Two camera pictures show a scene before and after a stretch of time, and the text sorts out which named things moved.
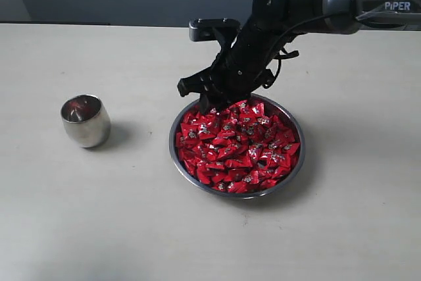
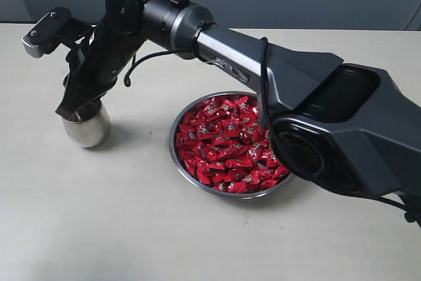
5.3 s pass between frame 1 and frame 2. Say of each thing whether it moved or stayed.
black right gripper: moved
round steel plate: stayed
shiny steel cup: stayed
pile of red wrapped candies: stayed
